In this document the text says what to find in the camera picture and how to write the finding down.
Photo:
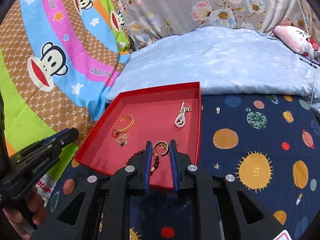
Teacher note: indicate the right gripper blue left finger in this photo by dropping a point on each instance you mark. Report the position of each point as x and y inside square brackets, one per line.
[147, 170]

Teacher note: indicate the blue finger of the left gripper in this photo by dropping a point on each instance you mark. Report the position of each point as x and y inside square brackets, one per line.
[58, 137]

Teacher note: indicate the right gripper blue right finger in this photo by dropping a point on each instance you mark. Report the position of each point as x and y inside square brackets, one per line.
[173, 164]

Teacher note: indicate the red jewelry tray box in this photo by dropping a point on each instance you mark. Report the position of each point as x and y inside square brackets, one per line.
[153, 114]

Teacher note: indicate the navy planet print bedsheet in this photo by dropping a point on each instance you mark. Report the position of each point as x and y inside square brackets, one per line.
[270, 143]

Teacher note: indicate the colourful monkey cartoon quilt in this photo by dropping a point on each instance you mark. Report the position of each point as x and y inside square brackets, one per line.
[59, 59]

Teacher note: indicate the light blue quilt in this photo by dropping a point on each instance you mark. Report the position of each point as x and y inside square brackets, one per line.
[223, 61]

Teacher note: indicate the grey floral blanket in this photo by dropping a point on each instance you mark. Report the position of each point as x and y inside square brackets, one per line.
[147, 21]

